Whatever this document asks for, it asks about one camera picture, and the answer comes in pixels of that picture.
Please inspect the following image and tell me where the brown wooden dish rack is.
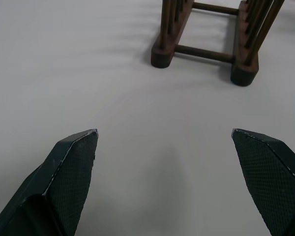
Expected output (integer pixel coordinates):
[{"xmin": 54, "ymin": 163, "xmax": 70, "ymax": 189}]
[{"xmin": 150, "ymin": 0, "xmax": 286, "ymax": 87}]

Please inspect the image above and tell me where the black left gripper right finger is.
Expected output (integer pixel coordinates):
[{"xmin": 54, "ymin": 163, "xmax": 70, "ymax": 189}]
[{"xmin": 231, "ymin": 128, "xmax": 295, "ymax": 236}]

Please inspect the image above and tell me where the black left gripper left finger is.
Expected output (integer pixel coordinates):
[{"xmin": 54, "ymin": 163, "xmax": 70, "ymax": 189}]
[{"xmin": 0, "ymin": 128, "xmax": 99, "ymax": 236}]

